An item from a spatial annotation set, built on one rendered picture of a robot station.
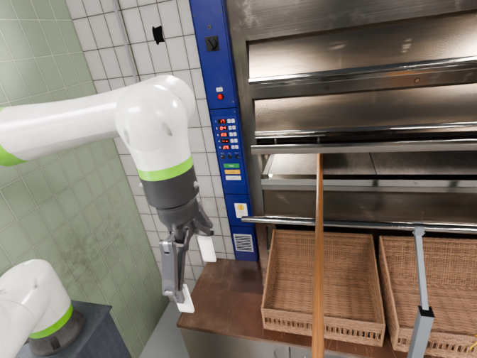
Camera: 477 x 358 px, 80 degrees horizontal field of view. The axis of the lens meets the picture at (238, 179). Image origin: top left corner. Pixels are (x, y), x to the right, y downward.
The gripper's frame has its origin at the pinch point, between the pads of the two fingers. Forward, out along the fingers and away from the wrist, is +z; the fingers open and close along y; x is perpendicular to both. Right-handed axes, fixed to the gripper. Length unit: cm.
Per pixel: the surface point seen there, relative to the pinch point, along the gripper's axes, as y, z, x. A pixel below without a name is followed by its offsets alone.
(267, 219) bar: -64, 30, 1
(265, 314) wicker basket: -52, 78, -3
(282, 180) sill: -101, 30, 4
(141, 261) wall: -89, 87, -100
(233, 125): -98, -5, -18
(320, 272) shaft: -31.5, 27.2, 24.4
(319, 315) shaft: -15.5, 27.3, 23.9
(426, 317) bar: -40, 54, 60
